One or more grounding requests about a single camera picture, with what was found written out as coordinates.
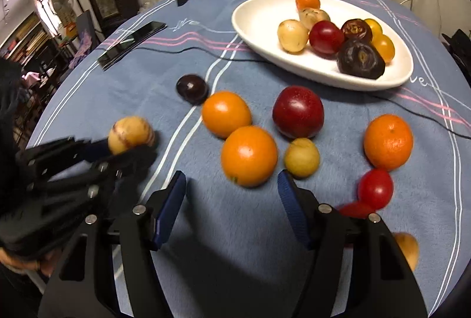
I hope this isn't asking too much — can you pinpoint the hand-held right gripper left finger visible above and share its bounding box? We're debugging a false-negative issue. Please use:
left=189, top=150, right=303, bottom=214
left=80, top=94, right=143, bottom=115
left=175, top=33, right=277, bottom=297
left=37, top=171, right=187, bottom=318

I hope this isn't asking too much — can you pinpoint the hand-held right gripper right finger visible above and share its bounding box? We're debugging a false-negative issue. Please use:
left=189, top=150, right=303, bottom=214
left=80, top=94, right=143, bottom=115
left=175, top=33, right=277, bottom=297
left=277, top=170, right=429, bottom=318

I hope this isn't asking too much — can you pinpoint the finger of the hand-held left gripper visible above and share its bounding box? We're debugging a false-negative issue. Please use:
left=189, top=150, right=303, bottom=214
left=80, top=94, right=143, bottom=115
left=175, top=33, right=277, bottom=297
left=29, top=146, right=159, bottom=205
left=16, top=136, right=112, bottom=176

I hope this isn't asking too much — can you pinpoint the yellow plum with brown marks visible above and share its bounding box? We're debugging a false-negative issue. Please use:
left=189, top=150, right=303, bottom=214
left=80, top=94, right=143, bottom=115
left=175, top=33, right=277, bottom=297
left=108, top=116, right=155, bottom=156

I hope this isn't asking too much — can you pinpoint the dark mangosteen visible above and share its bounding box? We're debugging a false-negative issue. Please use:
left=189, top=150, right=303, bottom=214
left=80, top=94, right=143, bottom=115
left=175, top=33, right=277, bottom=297
left=336, top=39, right=386, bottom=80

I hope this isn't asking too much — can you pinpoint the pale yellow round plum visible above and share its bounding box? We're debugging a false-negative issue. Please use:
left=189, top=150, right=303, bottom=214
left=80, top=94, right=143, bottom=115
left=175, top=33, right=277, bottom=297
left=277, top=19, right=310, bottom=54

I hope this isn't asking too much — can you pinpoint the red cherry tomato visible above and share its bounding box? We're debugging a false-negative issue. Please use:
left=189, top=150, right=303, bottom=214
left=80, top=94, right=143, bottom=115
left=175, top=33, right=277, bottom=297
left=338, top=202, right=376, bottom=219
left=357, top=168, right=394, bottom=210
left=308, top=20, right=345, bottom=57

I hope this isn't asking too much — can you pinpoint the small yellow-orange kumquat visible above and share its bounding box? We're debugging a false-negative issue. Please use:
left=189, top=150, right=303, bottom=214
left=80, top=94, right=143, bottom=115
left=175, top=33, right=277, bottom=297
left=371, top=34, right=396, bottom=63

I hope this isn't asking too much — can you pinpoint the brown wrinkled passion fruit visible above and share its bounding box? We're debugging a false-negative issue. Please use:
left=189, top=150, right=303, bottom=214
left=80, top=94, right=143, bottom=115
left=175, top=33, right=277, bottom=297
left=340, top=19, right=373, bottom=44

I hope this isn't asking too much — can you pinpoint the white oval plate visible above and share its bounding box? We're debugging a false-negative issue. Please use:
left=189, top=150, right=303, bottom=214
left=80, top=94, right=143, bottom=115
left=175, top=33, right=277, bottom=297
left=231, top=0, right=414, bottom=91

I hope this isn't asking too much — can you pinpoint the speckled yellow-brown plum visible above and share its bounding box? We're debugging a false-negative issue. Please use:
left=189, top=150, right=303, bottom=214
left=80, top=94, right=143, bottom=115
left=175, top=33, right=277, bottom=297
left=299, top=8, right=331, bottom=30

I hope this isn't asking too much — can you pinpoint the yellow cherry tomato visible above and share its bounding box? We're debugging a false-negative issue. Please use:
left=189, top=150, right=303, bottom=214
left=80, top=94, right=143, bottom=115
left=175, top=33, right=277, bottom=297
left=364, top=19, right=383, bottom=37

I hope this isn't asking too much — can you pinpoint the person's left hand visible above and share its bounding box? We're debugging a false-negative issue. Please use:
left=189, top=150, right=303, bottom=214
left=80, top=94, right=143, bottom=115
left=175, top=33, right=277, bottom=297
left=0, top=246, right=56, bottom=278

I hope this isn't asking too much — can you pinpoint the small dull yellow plum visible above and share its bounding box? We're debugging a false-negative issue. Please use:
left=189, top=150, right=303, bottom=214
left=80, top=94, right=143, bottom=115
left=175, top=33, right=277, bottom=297
left=284, top=138, right=321, bottom=179

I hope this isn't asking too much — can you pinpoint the smooth orange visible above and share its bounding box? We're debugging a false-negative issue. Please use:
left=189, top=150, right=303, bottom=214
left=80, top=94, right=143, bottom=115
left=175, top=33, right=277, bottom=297
left=221, top=125, right=279, bottom=188
left=202, top=91, right=253, bottom=139

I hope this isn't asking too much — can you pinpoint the large red apple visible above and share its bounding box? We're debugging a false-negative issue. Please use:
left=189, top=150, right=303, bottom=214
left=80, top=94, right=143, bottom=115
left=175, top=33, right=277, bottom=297
left=272, top=86, right=325, bottom=139

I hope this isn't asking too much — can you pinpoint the small dark purple plum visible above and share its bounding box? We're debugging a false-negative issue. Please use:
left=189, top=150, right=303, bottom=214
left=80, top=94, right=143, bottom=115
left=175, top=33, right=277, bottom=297
left=176, top=74, right=210, bottom=105

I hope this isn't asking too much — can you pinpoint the black smartphone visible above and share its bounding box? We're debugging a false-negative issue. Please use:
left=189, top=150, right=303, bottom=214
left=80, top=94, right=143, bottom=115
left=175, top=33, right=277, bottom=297
left=97, top=21, right=168, bottom=70

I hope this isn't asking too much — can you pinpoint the yellow-orange apricot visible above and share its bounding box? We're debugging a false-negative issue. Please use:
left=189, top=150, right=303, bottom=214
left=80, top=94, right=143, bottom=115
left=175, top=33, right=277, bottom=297
left=393, top=233, right=420, bottom=272

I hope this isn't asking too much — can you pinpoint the cluttered shelf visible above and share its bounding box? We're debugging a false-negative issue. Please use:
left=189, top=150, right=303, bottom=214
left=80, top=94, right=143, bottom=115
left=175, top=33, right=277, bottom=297
left=0, top=9, right=74, bottom=83

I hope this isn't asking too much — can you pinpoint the black desk rack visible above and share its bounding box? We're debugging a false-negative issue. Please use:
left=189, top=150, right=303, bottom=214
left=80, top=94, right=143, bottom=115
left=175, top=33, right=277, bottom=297
left=442, top=29, right=471, bottom=83

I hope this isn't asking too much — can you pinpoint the thin black cable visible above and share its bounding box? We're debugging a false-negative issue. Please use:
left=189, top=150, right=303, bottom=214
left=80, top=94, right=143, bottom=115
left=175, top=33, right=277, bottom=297
left=129, top=42, right=471, bottom=139

